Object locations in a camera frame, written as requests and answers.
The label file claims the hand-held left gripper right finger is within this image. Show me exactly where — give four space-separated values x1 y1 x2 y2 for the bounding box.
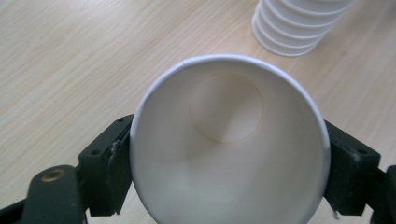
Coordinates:
322 119 381 217

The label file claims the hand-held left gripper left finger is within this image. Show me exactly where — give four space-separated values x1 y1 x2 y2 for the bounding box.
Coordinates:
78 113 135 217

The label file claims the single white paper cup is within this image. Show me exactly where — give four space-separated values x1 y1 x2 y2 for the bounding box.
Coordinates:
129 53 332 224

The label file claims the stack of white ribbed cups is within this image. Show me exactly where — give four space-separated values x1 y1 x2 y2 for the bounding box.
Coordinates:
251 0 358 58

